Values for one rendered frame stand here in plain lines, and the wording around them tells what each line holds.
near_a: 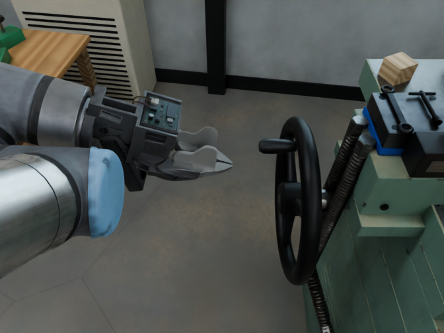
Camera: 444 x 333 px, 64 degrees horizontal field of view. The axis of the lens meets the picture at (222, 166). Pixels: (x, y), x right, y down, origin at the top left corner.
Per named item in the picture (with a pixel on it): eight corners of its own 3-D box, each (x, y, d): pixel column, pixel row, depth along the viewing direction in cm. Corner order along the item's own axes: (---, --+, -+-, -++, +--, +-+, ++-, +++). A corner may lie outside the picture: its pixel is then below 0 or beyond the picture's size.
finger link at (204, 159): (244, 162, 48) (178, 145, 46) (228, 186, 53) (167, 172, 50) (244, 145, 50) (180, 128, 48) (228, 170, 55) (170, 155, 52)
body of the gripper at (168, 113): (182, 140, 44) (81, 113, 41) (165, 180, 50) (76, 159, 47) (186, 100, 49) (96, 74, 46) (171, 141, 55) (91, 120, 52)
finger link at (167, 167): (199, 180, 49) (136, 166, 47) (196, 187, 50) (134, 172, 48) (201, 155, 52) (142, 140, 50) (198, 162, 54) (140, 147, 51)
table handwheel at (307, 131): (279, 319, 61) (265, 199, 83) (397, 320, 61) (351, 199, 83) (305, 197, 42) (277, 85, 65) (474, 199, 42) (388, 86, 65)
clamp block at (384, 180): (338, 145, 63) (353, 106, 56) (415, 146, 63) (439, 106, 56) (359, 217, 53) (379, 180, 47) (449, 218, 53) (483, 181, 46)
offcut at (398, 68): (377, 73, 72) (384, 57, 69) (394, 68, 73) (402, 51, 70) (393, 86, 69) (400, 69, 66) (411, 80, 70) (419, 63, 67)
